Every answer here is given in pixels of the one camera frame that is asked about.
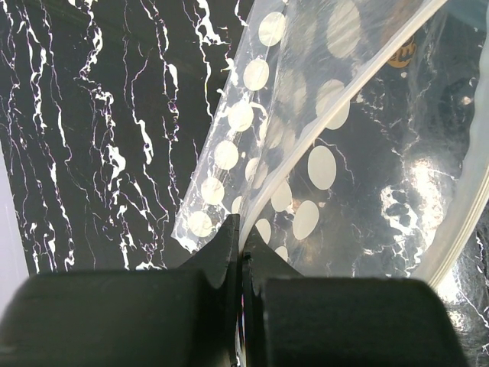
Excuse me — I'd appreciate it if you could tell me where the clear polka-dot zip bag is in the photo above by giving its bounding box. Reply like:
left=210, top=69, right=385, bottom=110
left=173, top=1, right=488, bottom=287

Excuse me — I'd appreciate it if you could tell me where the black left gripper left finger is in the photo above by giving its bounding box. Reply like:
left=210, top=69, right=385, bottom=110
left=1, top=215, right=240, bottom=366

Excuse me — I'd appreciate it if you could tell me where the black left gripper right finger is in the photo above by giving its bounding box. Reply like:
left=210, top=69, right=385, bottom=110
left=241, top=230, right=468, bottom=366

